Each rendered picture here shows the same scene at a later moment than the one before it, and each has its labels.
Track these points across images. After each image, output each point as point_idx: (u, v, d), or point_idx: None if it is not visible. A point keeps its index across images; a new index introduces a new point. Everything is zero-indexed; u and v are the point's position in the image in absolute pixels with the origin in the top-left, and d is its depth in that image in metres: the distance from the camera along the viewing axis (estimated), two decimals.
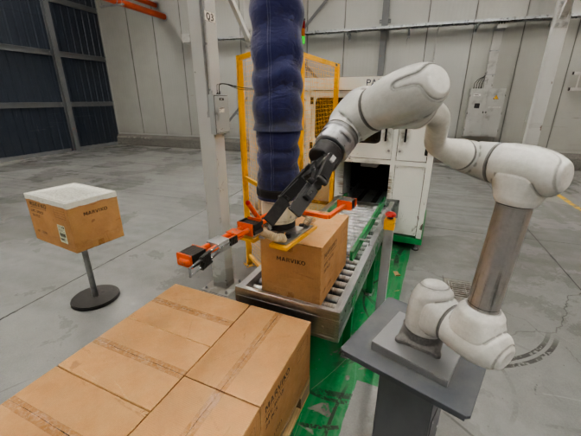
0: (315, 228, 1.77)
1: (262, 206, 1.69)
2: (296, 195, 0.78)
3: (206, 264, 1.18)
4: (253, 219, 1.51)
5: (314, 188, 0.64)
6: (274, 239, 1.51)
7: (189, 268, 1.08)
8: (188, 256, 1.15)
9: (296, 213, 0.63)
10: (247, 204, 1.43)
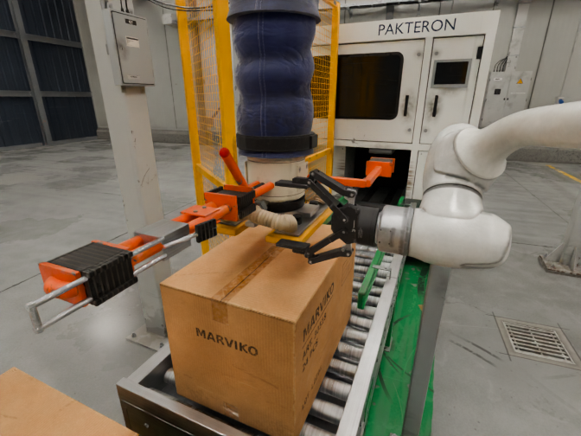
0: None
1: (246, 170, 0.97)
2: None
3: (112, 288, 0.44)
4: (236, 189, 0.78)
5: (304, 253, 0.70)
6: (277, 226, 0.79)
7: (28, 306, 0.35)
8: (68, 273, 0.40)
9: (279, 243, 0.73)
10: (224, 156, 0.70)
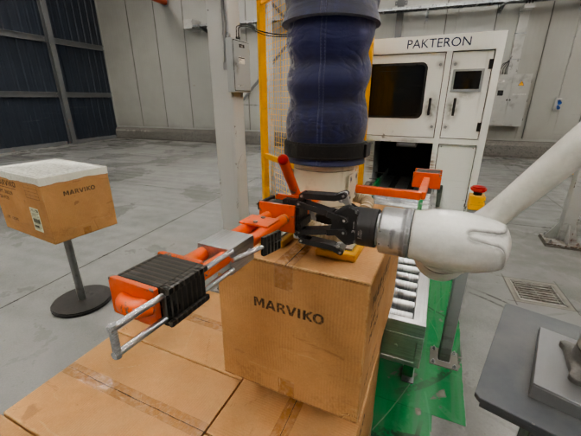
0: None
1: None
2: None
3: (186, 306, 0.40)
4: None
5: (295, 232, 0.70)
6: (331, 239, 0.74)
7: (111, 329, 0.30)
8: (145, 289, 0.36)
9: None
10: (284, 163, 0.66)
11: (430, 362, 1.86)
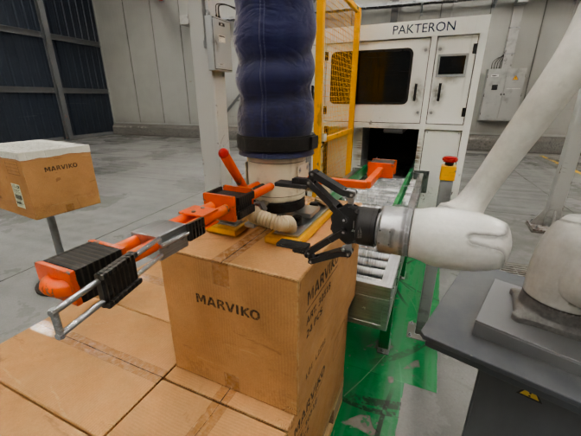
0: None
1: (247, 171, 0.97)
2: None
3: (121, 290, 0.44)
4: (235, 189, 0.78)
5: (304, 253, 0.70)
6: (276, 227, 0.79)
7: (53, 312, 0.34)
8: (63, 272, 0.41)
9: (279, 243, 0.73)
10: (223, 156, 0.70)
11: (406, 336, 1.89)
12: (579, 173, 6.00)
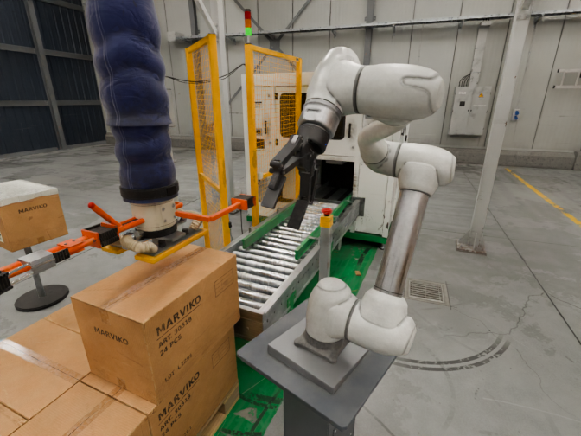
0: (204, 233, 1.49)
1: None
2: (308, 190, 0.75)
3: None
4: (107, 226, 1.20)
5: (275, 175, 0.63)
6: (135, 250, 1.21)
7: None
8: None
9: (267, 206, 0.63)
10: (90, 208, 1.12)
11: None
12: None
